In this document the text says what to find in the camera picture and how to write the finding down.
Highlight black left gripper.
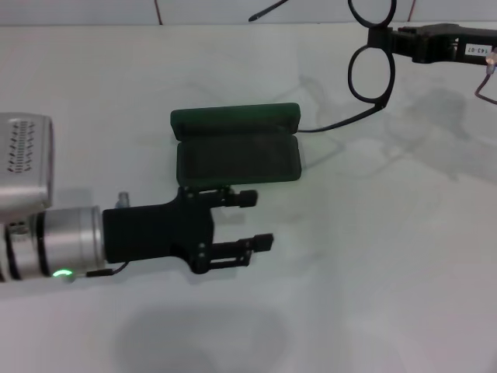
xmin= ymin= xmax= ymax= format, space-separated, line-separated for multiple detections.
xmin=102 ymin=186 xmax=275 ymax=276

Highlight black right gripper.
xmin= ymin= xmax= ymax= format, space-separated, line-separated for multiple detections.
xmin=367 ymin=23 xmax=497 ymax=65

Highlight green glasses case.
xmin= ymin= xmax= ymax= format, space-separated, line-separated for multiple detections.
xmin=169 ymin=102 xmax=303 ymax=188

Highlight black glasses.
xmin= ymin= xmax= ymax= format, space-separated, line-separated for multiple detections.
xmin=248 ymin=0 xmax=401 ymax=134

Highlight right gripper cable with connector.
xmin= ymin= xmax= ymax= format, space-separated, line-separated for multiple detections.
xmin=473 ymin=49 xmax=497 ymax=104

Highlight gripper cable with connector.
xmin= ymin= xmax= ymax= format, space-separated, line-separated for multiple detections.
xmin=85 ymin=189 xmax=132 ymax=279
xmin=473 ymin=49 xmax=497 ymax=104

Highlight left gripper cable with connector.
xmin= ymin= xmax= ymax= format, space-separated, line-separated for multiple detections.
xmin=85 ymin=189 xmax=132 ymax=279

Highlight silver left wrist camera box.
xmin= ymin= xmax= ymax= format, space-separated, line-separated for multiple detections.
xmin=0 ymin=112 xmax=56 ymax=213

